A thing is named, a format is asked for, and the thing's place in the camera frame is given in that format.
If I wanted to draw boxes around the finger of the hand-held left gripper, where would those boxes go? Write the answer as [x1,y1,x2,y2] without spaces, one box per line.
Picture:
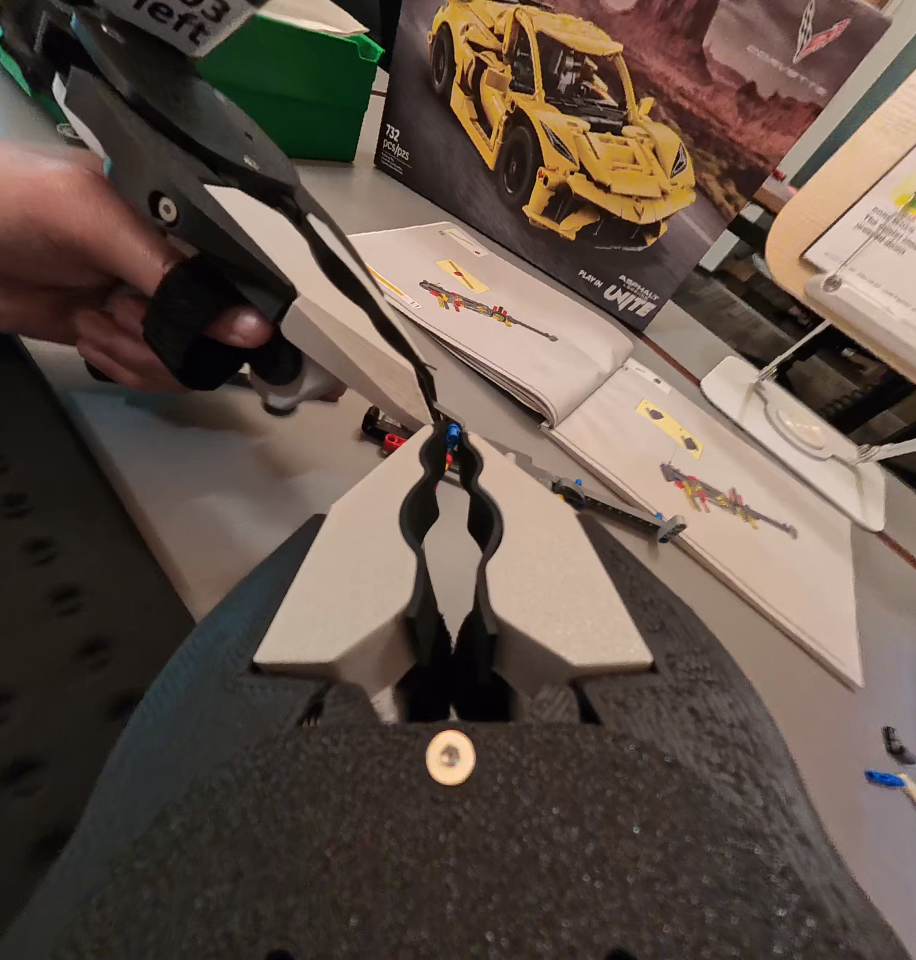
[201,183,440,434]

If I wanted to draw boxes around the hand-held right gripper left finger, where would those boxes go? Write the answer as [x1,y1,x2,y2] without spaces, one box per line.
[252,426,444,682]

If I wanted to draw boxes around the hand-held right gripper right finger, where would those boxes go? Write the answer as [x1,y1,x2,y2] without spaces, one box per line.
[461,433,654,690]

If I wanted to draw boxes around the grey lego beam assembly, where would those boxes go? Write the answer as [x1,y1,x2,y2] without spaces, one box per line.
[360,405,688,541]

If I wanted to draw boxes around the lego instruction booklet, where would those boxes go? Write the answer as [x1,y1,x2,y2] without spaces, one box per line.
[349,221,864,687]

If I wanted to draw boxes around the lego set box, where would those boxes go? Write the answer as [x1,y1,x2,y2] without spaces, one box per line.
[374,0,894,331]

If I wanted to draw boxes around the person's left hand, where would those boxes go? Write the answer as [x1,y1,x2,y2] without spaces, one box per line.
[0,135,277,393]

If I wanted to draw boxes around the green storage bin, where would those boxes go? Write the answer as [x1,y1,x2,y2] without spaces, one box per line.
[0,0,384,162]

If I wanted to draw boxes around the white paper sheet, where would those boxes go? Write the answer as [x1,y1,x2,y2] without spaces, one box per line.
[263,0,371,39]

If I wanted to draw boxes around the black perforated panel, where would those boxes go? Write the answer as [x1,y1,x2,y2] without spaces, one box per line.
[0,330,197,931]

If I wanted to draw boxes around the white desk stand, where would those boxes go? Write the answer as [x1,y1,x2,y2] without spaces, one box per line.
[750,318,916,462]

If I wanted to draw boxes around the white square base plate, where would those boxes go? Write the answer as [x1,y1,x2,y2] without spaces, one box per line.
[699,354,888,534]

